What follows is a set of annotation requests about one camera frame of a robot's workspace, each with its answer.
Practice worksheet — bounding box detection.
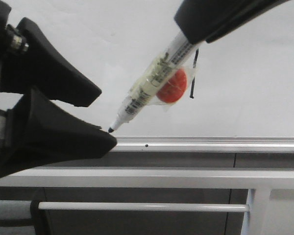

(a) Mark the red round magnet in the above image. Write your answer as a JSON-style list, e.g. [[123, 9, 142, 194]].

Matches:
[[156, 69, 188, 104]]

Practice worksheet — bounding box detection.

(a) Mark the white stand upright post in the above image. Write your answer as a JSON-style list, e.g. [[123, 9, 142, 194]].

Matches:
[[241, 188, 271, 235]]

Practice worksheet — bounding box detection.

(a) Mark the white whiteboard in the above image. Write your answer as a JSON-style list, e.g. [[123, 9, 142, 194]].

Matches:
[[8, 0, 294, 148]]

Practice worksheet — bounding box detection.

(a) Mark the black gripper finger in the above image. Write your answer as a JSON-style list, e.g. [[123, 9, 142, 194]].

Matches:
[[0, 88, 117, 178]]

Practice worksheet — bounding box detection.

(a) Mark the white stand crossbar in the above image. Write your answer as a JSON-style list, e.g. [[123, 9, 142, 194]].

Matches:
[[0, 167, 294, 189]]

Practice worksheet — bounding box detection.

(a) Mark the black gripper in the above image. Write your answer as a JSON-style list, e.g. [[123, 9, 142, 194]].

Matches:
[[0, 0, 101, 149]]

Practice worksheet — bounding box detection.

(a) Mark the white horizontal rod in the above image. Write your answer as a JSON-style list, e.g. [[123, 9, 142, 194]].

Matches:
[[38, 202, 250, 212]]

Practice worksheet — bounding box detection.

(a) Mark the white whiteboard marker pen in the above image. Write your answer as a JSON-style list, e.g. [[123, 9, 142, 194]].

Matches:
[[108, 32, 198, 133]]

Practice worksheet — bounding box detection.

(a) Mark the grey foam padded bar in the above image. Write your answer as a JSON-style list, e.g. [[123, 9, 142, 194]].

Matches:
[[0, 200, 33, 227]]

